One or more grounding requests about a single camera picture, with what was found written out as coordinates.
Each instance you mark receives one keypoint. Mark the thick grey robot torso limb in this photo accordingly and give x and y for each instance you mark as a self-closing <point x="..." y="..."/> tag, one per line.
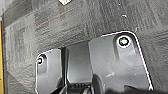
<point x="78" y="63"/>

